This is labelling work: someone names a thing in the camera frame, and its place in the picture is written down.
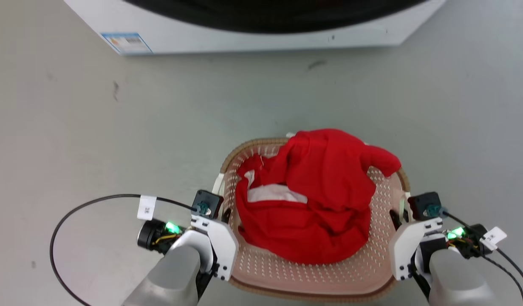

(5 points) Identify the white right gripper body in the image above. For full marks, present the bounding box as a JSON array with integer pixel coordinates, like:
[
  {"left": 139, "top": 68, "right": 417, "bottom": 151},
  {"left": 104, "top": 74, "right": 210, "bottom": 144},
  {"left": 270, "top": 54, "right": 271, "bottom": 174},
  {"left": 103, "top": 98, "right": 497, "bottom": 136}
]
[{"left": 389, "top": 216, "right": 444, "bottom": 282}]

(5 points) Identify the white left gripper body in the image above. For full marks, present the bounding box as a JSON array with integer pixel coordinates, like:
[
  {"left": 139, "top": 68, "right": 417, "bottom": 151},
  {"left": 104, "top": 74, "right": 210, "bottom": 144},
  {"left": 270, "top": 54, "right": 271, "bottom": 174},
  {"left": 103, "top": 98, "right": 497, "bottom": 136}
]
[{"left": 189, "top": 214, "right": 239, "bottom": 282}]

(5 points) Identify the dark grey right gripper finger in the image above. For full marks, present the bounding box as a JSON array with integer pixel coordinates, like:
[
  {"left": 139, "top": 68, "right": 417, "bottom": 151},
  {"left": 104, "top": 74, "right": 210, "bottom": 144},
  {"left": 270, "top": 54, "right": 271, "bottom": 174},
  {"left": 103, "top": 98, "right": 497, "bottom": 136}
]
[{"left": 389, "top": 209, "right": 409, "bottom": 232}]

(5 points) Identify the pink perforated plastic laundry basket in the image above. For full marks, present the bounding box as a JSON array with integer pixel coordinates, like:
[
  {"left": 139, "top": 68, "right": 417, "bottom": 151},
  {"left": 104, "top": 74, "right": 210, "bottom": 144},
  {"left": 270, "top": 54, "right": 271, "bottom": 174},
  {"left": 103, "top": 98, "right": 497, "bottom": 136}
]
[{"left": 212, "top": 137, "right": 412, "bottom": 303}]

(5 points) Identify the white cloth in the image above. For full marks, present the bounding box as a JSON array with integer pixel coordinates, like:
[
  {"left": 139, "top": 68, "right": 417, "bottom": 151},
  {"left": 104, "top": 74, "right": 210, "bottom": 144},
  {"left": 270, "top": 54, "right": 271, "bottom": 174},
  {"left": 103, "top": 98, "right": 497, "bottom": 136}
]
[{"left": 244, "top": 170, "right": 308, "bottom": 204}]

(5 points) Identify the red garment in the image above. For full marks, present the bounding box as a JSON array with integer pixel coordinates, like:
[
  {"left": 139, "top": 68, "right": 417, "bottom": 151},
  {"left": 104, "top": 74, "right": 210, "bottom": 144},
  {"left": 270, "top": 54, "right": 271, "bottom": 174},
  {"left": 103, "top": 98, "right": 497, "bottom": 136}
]
[{"left": 235, "top": 128, "right": 402, "bottom": 265}]

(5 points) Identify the white washing machine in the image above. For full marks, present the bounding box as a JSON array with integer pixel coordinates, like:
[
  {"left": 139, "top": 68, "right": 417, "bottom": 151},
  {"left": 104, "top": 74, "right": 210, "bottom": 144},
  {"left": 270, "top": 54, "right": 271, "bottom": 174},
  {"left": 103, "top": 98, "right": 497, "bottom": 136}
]
[{"left": 64, "top": 0, "right": 447, "bottom": 56}]

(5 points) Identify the blue white energy label sticker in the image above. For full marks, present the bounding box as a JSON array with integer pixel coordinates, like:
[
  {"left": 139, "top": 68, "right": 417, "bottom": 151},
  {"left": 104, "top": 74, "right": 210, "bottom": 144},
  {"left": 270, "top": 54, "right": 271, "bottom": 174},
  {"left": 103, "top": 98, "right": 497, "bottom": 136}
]
[{"left": 100, "top": 32, "right": 153, "bottom": 55}]

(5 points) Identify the black washing machine door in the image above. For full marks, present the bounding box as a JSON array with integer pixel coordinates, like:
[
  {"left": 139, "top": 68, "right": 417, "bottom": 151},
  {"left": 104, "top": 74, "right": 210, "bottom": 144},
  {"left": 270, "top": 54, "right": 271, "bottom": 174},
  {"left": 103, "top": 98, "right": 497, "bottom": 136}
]
[{"left": 124, "top": 0, "right": 428, "bottom": 34}]

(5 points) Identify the white left cable tag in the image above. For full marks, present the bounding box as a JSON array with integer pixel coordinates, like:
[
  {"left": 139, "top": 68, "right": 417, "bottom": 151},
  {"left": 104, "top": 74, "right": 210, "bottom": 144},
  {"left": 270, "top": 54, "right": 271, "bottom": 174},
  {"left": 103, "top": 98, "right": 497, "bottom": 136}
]
[{"left": 136, "top": 195, "right": 158, "bottom": 221}]

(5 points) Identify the white cable tag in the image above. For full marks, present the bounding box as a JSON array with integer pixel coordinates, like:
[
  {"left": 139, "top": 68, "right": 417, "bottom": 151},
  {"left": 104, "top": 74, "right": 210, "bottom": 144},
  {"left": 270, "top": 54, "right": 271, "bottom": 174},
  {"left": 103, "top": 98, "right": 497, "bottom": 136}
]
[
  {"left": 136, "top": 195, "right": 158, "bottom": 221},
  {"left": 480, "top": 227, "right": 508, "bottom": 251}
]

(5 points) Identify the white right cable tag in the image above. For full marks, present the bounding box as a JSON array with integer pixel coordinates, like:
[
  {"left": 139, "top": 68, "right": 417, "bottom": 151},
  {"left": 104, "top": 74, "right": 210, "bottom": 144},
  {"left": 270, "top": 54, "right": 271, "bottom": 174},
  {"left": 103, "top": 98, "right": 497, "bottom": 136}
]
[{"left": 480, "top": 227, "right": 508, "bottom": 251}]

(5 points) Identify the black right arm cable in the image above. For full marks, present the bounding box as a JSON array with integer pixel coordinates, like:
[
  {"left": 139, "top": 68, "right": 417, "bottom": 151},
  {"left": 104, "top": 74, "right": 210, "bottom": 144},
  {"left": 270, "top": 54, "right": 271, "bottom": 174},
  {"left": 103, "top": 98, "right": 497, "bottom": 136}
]
[{"left": 441, "top": 208, "right": 523, "bottom": 306}]

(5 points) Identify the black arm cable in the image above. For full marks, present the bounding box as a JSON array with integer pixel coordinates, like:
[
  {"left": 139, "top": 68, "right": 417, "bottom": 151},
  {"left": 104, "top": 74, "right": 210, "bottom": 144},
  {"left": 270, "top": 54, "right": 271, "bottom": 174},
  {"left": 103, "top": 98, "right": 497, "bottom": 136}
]
[
  {"left": 441, "top": 208, "right": 523, "bottom": 306},
  {"left": 49, "top": 194, "right": 199, "bottom": 306}
]

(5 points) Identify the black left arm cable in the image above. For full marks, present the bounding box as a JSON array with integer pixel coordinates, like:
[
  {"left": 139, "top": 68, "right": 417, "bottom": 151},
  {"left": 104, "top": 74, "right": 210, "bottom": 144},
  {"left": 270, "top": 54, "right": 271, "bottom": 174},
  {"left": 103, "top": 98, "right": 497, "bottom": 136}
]
[{"left": 49, "top": 194, "right": 199, "bottom": 306}]

